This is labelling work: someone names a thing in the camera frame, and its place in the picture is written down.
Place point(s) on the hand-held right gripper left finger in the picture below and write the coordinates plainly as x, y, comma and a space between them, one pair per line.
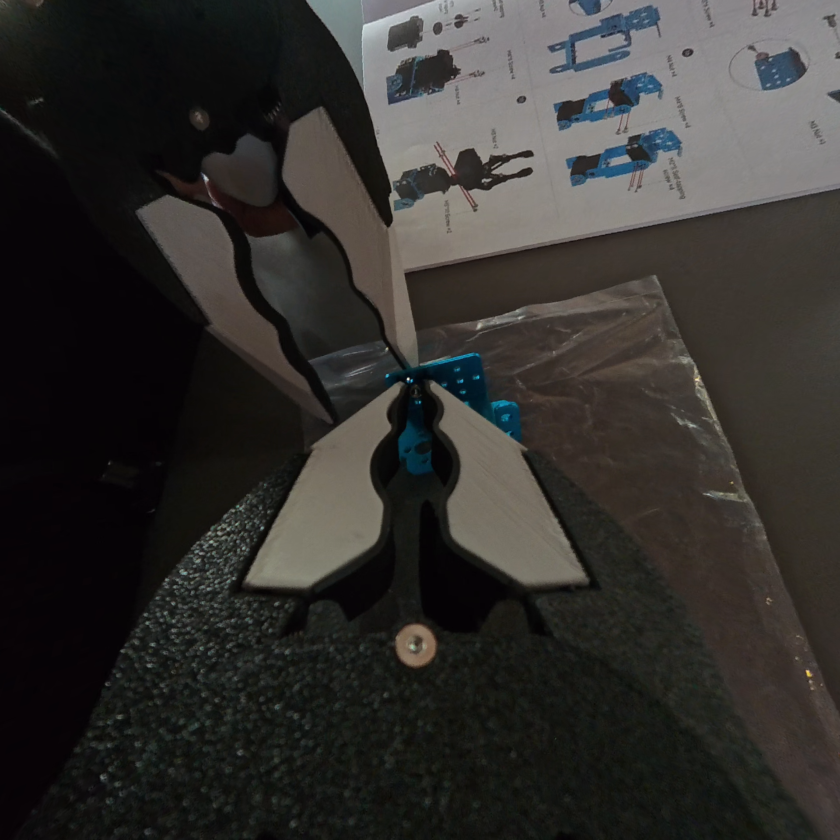
315, 518

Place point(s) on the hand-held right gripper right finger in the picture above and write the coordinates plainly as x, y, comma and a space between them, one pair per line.
518, 518

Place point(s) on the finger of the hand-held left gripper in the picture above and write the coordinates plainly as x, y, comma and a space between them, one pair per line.
354, 229
216, 275

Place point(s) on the blue perforated metal bracket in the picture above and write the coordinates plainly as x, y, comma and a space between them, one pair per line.
459, 380

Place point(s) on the grey desk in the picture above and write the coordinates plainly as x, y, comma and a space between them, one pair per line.
754, 275

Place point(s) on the person's left hand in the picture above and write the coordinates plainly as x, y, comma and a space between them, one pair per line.
259, 222

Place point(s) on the clear plastic bag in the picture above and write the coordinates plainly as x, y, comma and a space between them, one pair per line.
590, 394

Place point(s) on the white instruction manual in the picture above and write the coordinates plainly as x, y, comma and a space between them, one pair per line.
525, 216

